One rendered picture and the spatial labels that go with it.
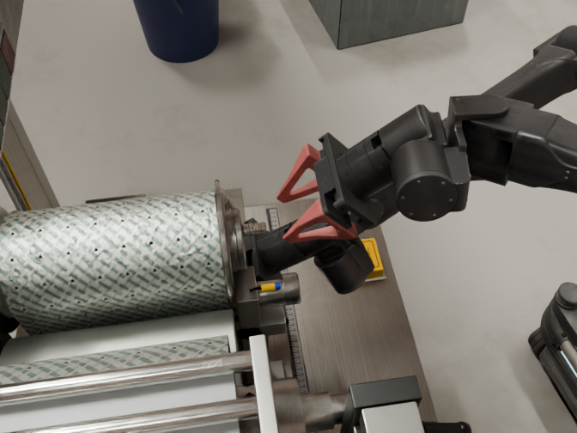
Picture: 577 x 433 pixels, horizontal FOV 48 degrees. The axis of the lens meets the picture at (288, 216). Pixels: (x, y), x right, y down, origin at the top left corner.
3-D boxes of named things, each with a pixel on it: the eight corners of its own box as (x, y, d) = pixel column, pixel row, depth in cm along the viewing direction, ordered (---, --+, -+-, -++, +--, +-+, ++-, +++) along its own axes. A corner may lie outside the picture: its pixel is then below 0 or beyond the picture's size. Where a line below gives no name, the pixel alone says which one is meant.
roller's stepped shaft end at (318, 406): (371, 428, 56) (374, 415, 54) (303, 438, 56) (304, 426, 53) (362, 393, 58) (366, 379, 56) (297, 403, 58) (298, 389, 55)
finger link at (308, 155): (294, 198, 81) (355, 159, 77) (303, 244, 76) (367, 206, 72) (258, 173, 76) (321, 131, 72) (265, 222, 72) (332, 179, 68)
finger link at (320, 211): (298, 217, 79) (361, 179, 75) (307, 266, 74) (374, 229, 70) (262, 194, 74) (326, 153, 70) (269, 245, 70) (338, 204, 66)
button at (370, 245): (382, 277, 115) (384, 269, 113) (343, 282, 114) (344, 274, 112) (373, 244, 119) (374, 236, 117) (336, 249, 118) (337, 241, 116)
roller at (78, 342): (246, 427, 77) (240, 388, 67) (28, 460, 75) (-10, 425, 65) (236, 336, 84) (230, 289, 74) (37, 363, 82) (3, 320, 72)
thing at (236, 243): (247, 280, 78) (245, 253, 72) (231, 282, 78) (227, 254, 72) (240, 226, 82) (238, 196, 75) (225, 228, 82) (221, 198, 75)
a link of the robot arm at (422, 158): (493, 161, 71) (505, 92, 65) (519, 233, 63) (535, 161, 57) (384, 166, 72) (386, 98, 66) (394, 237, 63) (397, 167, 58)
